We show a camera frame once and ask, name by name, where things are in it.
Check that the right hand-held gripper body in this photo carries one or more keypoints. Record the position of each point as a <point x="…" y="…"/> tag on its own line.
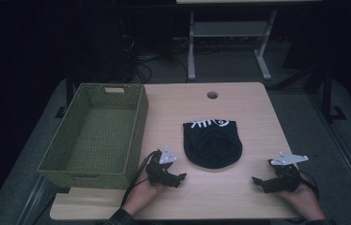
<point x="286" y="178"/>

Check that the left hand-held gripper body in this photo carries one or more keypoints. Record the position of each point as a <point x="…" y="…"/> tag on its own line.
<point x="159" y="168"/>

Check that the black beanie with white print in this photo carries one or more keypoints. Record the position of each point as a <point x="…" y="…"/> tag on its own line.
<point x="211" y="143"/>

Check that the green woven basket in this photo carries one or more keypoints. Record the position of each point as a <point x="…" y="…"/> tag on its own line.
<point x="101" y="137"/>

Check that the person's left hand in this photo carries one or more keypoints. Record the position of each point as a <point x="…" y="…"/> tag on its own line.
<point x="140" y="195"/>

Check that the black stand leg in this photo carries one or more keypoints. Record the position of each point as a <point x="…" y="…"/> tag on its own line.
<point x="328" y="100"/>

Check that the white metal stand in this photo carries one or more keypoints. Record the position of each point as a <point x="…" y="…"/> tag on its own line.
<point x="230" y="29"/>

